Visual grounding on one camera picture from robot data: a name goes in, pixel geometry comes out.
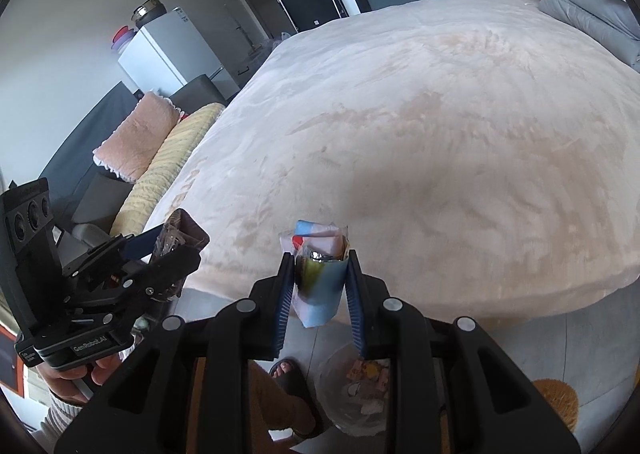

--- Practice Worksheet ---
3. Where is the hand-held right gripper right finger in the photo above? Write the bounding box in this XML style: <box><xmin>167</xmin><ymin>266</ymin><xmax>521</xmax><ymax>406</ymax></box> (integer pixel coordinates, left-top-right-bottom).
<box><xmin>345</xmin><ymin>248</ymin><xmax>581</xmax><ymax>454</ymax></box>

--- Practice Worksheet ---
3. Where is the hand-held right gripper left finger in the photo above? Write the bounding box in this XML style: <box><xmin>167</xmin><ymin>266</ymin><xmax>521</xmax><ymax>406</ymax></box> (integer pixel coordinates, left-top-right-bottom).
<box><xmin>54</xmin><ymin>251</ymin><xmax>297</xmax><ymax>454</ymax></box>

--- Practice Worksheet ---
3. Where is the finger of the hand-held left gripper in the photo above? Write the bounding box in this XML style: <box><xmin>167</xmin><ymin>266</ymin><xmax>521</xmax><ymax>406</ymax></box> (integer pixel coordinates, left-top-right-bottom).
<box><xmin>62</xmin><ymin>225</ymin><xmax>169</xmax><ymax>281</ymax></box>
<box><xmin>112</xmin><ymin>248</ymin><xmax>202</xmax><ymax>306</ymax></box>

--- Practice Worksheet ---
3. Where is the colourful snack wrapper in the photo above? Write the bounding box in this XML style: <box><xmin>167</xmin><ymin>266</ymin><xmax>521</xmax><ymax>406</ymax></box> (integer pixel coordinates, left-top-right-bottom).
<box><xmin>279</xmin><ymin>219</ymin><xmax>354</xmax><ymax>328</ymax></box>

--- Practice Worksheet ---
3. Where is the brown snack wrapper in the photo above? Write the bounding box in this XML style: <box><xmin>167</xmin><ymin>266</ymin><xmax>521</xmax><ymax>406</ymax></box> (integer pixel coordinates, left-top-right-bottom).
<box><xmin>152</xmin><ymin>207</ymin><xmax>210</xmax><ymax>261</ymax></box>

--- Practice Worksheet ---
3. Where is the clear plastic bin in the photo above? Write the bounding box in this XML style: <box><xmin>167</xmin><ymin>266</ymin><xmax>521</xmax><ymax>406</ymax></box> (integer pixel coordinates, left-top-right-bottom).
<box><xmin>314</xmin><ymin>343</ymin><xmax>397</xmax><ymax>439</ymax></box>

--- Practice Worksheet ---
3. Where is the person's left forearm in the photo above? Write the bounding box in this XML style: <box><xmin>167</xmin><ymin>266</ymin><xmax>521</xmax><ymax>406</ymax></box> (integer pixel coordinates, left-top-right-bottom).
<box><xmin>39</xmin><ymin>386</ymin><xmax>92</xmax><ymax>449</ymax></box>

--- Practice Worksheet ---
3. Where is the person's left hand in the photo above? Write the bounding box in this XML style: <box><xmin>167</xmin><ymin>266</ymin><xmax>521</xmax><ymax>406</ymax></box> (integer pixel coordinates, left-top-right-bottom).
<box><xmin>37</xmin><ymin>353</ymin><xmax>122</xmax><ymax>399</ymax></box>

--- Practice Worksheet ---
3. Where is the grey mattress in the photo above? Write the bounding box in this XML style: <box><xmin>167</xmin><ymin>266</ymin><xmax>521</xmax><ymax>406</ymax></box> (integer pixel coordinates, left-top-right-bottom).
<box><xmin>175</xmin><ymin>281</ymin><xmax>253</xmax><ymax>323</ymax></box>

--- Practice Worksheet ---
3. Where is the person's left foot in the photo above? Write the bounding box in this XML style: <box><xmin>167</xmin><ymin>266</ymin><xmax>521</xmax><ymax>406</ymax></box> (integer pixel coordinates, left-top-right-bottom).
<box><xmin>272</xmin><ymin>359</ymin><xmax>305</xmax><ymax>397</ymax></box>

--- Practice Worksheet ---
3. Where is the yellow quilted cover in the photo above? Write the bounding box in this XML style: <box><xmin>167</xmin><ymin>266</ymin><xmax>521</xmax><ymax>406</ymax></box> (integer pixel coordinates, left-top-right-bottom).
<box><xmin>109</xmin><ymin>103</ymin><xmax>227</xmax><ymax>237</ymax></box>

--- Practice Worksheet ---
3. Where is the person's left leg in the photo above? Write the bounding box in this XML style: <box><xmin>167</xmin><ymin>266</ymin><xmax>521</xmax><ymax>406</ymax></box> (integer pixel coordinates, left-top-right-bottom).
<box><xmin>192</xmin><ymin>358</ymin><xmax>302</xmax><ymax>454</ymax></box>

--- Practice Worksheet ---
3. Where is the black slipper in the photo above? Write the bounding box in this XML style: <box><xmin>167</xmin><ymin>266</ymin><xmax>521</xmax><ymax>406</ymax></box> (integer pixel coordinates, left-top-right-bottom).
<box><xmin>267</xmin><ymin>356</ymin><xmax>324</xmax><ymax>439</ymax></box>

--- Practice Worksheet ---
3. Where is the dark grey sofa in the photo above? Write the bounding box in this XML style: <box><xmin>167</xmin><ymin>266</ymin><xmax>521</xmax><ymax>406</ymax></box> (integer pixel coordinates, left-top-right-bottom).
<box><xmin>36</xmin><ymin>74</ymin><xmax>227</xmax><ymax>235</ymax></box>

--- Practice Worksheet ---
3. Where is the beige plush blanket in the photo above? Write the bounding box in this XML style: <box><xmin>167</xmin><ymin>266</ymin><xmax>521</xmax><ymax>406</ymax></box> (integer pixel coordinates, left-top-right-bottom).
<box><xmin>144</xmin><ymin>0</ymin><xmax>640</xmax><ymax>331</ymax></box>

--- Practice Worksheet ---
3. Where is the white fridge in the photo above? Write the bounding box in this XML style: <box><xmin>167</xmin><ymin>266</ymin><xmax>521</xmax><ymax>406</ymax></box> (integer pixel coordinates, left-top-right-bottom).
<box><xmin>117</xmin><ymin>7</ymin><xmax>222</xmax><ymax>96</ymax></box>

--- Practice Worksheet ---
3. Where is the red lidded plastic container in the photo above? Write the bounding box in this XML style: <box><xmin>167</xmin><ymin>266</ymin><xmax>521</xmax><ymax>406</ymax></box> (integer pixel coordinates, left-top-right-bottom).
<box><xmin>110</xmin><ymin>26</ymin><xmax>137</xmax><ymax>54</ymax></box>

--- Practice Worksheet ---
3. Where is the brown round mat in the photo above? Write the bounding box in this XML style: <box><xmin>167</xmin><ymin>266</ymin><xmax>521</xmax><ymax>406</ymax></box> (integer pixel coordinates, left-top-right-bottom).
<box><xmin>532</xmin><ymin>378</ymin><xmax>580</xmax><ymax>431</ymax></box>

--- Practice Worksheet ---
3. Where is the metal cooking pot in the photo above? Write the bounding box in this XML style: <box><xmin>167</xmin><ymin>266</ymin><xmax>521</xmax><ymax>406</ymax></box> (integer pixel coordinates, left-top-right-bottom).
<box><xmin>131</xmin><ymin>0</ymin><xmax>167</xmax><ymax>28</ymax></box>

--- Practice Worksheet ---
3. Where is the grey folded duvet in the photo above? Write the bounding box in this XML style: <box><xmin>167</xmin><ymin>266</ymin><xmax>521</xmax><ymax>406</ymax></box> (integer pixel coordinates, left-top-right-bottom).
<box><xmin>537</xmin><ymin>0</ymin><xmax>640</xmax><ymax>71</ymax></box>

